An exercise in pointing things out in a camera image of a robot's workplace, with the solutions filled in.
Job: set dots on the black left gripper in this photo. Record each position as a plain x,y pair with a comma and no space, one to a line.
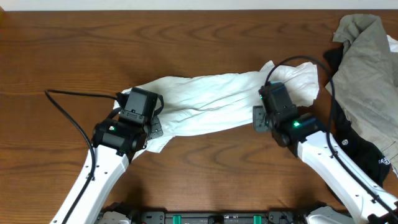
156,128

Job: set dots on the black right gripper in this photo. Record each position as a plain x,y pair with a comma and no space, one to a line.
259,114

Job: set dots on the white t-shirt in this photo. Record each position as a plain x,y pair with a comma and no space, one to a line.
212,103

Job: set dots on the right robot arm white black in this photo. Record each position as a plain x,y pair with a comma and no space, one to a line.
305,136

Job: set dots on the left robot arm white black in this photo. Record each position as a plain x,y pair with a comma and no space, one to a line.
112,149

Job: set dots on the grey khaki garment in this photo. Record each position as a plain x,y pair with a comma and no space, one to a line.
365,84

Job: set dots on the black garment with logo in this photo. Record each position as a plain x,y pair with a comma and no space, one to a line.
364,153

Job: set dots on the white garment in pile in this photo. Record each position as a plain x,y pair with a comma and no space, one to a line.
393,44

